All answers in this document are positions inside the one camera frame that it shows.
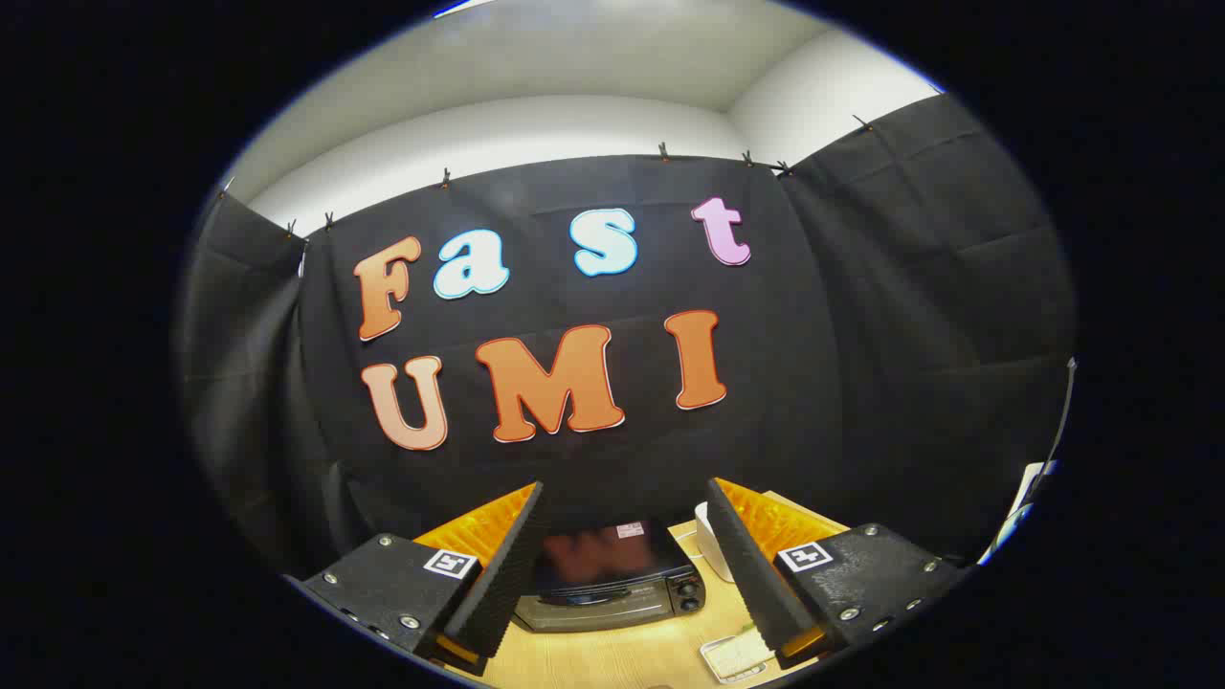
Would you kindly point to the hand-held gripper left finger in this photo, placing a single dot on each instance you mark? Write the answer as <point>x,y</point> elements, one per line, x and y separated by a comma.
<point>507,574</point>

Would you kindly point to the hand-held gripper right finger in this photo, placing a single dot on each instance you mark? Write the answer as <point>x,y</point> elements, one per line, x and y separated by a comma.
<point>751,574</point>

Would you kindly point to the black toaster oven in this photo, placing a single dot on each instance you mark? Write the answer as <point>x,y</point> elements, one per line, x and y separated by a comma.
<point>612,603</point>

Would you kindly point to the white slot toaster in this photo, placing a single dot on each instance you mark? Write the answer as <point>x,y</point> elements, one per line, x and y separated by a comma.
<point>713,550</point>

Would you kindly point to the white rectangular plate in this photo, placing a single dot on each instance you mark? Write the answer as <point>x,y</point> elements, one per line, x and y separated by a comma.
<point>713,660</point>

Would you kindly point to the row of small black clips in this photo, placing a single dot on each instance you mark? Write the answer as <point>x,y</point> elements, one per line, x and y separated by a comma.
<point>662,151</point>

